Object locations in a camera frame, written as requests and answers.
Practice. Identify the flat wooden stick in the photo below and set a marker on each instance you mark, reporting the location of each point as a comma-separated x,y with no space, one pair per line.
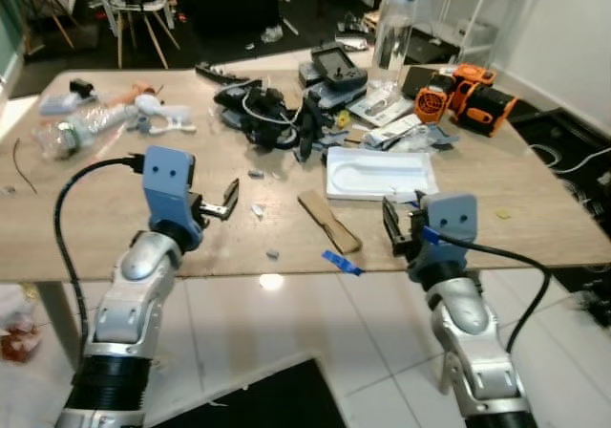
329,223

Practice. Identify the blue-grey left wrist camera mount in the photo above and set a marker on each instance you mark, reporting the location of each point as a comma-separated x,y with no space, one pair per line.
169,184

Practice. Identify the grey controller with screen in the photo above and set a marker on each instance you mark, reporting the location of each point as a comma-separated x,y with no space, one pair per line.
334,65

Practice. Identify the crumpled clear plastic bottle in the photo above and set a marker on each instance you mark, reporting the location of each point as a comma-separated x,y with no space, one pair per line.
76,130

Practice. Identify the blue tape strip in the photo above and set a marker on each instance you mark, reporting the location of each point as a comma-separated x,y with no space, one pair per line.
342,263

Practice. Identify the small yellow part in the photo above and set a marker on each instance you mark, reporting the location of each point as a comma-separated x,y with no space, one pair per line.
341,119

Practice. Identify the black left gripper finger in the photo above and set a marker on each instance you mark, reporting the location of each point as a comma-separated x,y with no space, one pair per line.
220,215
232,194

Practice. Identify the black flat case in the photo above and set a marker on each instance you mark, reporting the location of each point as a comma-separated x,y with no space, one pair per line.
416,77

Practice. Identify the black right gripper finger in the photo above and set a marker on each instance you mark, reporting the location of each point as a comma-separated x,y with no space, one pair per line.
390,218
404,248

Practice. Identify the long black bar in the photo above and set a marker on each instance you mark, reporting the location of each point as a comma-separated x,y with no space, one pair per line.
221,73

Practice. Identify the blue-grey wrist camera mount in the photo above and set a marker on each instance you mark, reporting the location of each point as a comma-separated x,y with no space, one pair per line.
451,220
169,184

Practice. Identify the white plastic tray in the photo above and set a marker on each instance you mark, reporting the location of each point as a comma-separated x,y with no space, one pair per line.
382,175

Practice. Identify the orange black power tool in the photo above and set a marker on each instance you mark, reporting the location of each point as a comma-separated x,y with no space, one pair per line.
482,101

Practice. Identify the wooden legged chair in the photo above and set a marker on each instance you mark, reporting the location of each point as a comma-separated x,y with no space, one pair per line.
138,8

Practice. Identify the orange round fan part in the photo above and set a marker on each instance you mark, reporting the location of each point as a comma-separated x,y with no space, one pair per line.
431,103

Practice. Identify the light blue part, black knob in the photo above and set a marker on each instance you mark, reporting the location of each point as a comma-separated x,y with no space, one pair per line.
67,98

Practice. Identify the white plastic clamp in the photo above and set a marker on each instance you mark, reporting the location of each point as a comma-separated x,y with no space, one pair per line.
162,113

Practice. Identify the white shelf rack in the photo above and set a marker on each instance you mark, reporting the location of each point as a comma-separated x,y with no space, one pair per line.
477,17

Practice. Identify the tall clear plastic bottle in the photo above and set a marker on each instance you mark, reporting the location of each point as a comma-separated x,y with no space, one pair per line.
396,36

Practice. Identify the clear plastic packet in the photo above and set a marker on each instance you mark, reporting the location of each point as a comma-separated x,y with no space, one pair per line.
406,135

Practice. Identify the light wooden table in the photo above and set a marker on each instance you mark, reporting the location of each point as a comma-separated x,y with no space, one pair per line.
516,208

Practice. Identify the white packaged booklet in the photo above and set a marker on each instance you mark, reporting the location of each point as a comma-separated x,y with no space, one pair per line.
379,106

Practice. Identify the black cabinet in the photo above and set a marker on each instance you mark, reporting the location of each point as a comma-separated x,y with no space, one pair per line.
234,3

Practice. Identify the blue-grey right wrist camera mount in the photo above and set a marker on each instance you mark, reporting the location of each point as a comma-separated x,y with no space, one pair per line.
451,220

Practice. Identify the red white crumpled trash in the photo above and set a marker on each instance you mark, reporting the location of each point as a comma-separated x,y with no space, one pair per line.
17,340

